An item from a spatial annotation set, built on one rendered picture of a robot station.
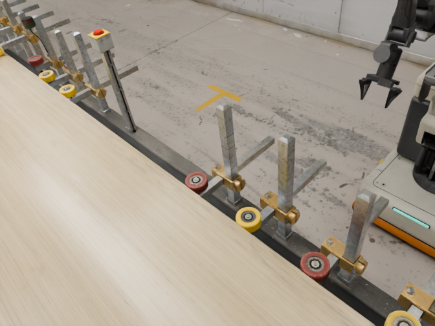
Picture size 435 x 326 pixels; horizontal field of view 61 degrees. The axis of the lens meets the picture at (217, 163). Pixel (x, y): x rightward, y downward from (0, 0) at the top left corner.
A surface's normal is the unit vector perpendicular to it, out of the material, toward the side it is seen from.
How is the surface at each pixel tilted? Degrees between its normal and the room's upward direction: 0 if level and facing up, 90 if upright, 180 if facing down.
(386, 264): 0
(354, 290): 0
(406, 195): 0
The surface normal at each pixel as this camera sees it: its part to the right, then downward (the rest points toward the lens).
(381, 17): -0.71, 0.54
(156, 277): -0.11, -0.72
